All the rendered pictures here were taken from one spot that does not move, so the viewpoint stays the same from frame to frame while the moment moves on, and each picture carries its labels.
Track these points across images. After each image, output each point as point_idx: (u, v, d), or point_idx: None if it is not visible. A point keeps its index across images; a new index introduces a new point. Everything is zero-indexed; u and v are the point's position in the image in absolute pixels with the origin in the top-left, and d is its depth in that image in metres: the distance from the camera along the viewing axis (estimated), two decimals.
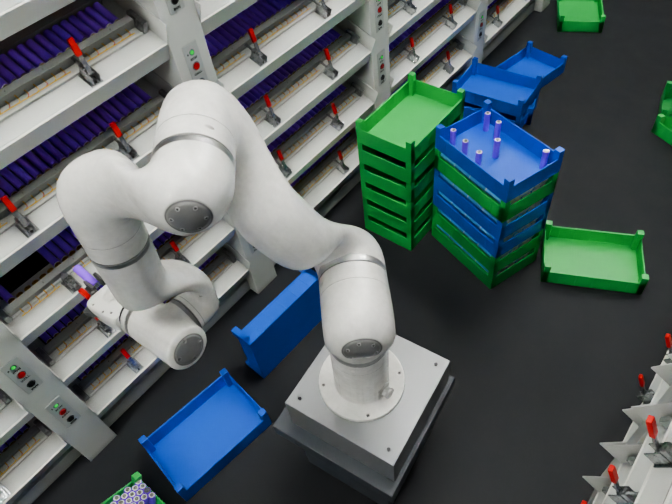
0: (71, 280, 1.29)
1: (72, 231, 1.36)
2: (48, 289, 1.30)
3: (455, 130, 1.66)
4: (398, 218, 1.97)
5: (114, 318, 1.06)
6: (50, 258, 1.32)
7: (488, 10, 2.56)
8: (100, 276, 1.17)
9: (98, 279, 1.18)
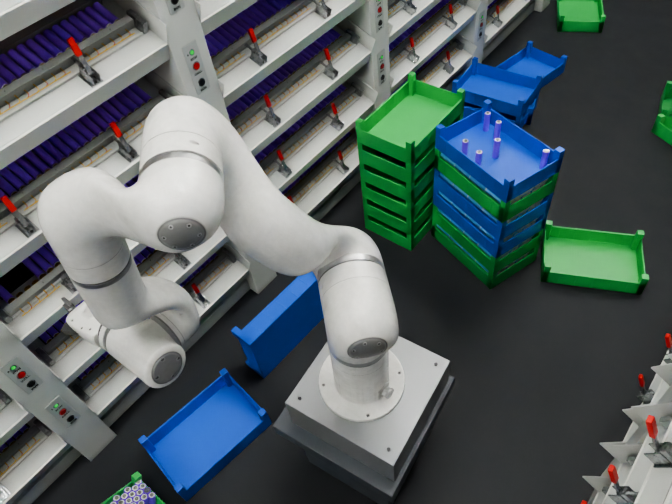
0: (71, 280, 1.29)
1: None
2: (48, 289, 1.30)
3: (35, 275, 1.30)
4: (398, 218, 1.97)
5: (93, 334, 1.05)
6: (50, 258, 1.32)
7: (488, 10, 2.56)
8: None
9: None
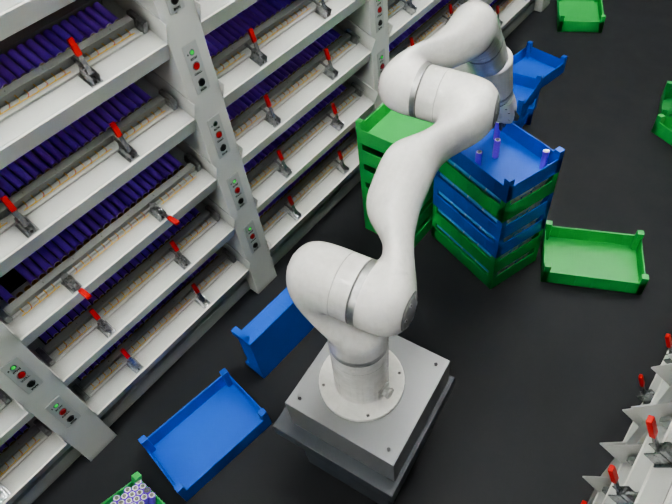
0: (71, 280, 1.29)
1: (72, 231, 1.36)
2: (48, 289, 1.30)
3: (35, 275, 1.30)
4: None
5: (507, 106, 1.49)
6: (50, 258, 1.32)
7: None
8: None
9: None
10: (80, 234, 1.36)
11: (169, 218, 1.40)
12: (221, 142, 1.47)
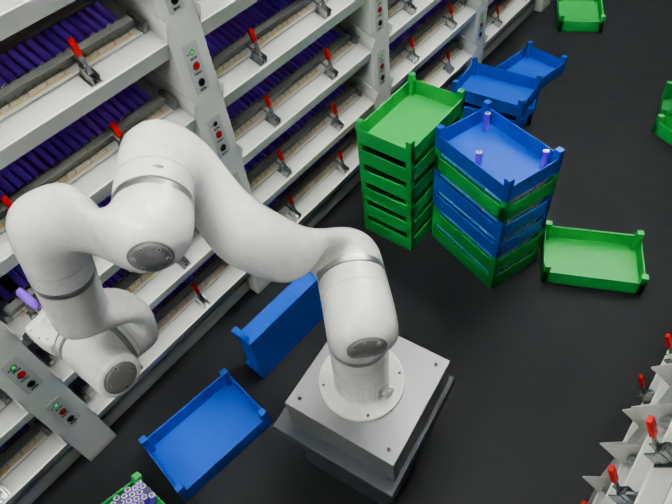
0: None
1: None
2: None
3: None
4: (398, 218, 1.97)
5: (49, 345, 1.05)
6: None
7: (488, 10, 2.56)
8: None
9: (40, 303, 1.17)
10: None
11: None
12: (221, 142, 1.47)
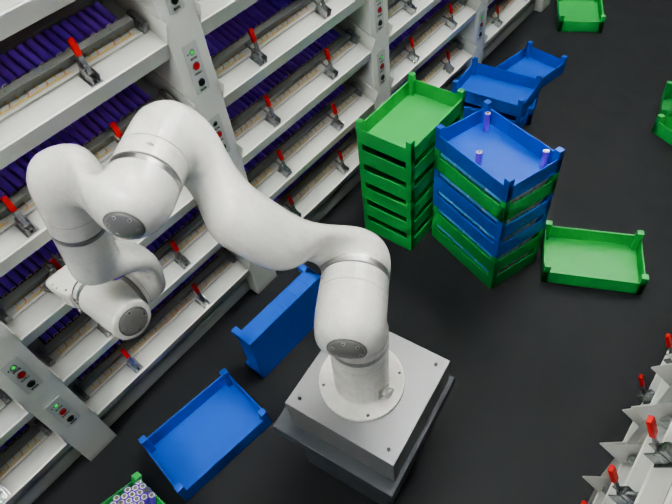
0: None
1: None
2: None
3: (30, 271, 1.30)
4: (398, 218, 1.97)
5: None
6: (45, 254, 1.32)
7: (488, 10, 2.56)
8: None
9: None
10: None
11: None
12: (221, 142, 1.47)
